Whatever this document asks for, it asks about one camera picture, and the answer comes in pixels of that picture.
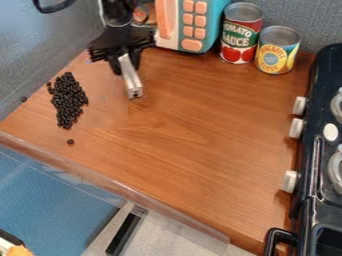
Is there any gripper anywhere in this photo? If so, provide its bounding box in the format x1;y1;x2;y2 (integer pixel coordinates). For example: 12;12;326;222
85;24;158;76

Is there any silver sweeping tool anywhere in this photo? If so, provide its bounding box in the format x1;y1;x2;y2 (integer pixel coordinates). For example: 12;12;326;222
116;52;146;100

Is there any pile of black bits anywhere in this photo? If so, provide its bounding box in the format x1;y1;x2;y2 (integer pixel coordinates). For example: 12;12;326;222
45;71;90;131

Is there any toy microwave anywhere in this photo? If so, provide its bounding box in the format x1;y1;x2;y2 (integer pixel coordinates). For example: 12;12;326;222
152;0;234;55

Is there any red tomato sauce can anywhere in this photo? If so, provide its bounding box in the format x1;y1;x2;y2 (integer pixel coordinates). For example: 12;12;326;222
217;2;266;65

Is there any yellow pineapple can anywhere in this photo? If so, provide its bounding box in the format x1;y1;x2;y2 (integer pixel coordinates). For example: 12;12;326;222
253;25;302;76

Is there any toy stove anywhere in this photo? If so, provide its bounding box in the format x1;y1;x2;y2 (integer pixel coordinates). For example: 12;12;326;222
263;42;342;256

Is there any black cable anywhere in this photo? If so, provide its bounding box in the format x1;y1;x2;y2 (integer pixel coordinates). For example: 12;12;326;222
30;0;78;15

